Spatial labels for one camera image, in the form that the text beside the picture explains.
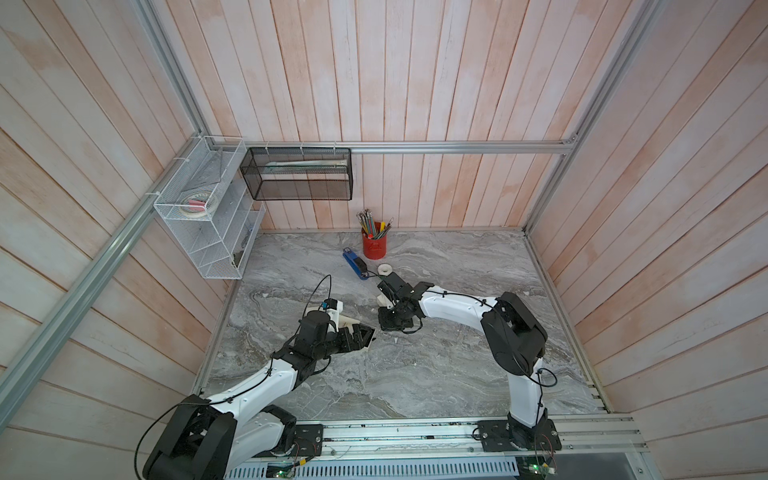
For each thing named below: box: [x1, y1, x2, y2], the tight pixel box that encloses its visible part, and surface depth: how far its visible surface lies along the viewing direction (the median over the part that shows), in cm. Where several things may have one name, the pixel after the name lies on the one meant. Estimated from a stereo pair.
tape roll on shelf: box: [180, 193, 210, 218], surface depth 75 cm
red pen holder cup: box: [362, 227, 387, 260], surface depth 108 cm
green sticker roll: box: [377, 262, 393, 276], surface depth 109 cm
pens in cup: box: [356, 209, 394, 240], surface depth 106 cm
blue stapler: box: [342, 247, 370, 281], surface depth 106 cm
